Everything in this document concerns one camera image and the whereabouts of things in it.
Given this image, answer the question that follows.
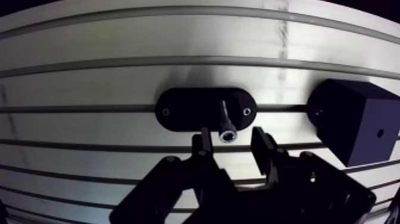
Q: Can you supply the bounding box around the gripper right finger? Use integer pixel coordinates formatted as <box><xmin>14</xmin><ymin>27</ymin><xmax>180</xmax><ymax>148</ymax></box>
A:
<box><xmin>237</xmin><ymin>126</ymin><xmax>377</xmax><ymax>224</ymax></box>

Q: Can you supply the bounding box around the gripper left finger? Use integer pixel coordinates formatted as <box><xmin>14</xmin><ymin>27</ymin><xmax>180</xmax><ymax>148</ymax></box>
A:
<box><xmin>109</xmin><ymin>126</ymin><xmax>238</xmax><ymax>224</ymax></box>

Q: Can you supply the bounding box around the steel bolt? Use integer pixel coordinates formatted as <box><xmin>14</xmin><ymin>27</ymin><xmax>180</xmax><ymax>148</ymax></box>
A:
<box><xmin>217</xmin><ymin>99</ymin><xmax>238</xmax><ymax>144</ymax></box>

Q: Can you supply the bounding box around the black oval holder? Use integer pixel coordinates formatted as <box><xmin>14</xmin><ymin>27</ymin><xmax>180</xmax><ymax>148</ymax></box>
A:
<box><xmin>155</xmin><ymin>87</ymin><xmax>258</xmax><ymax>132</ymax></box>

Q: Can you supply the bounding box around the dark blue-grey block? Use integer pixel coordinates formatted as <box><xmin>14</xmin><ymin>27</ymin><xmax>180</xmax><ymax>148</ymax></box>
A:
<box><xmin>306</xmin><ymin>79</ymin><xmax>400</xmax><ymax>168</ymax></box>

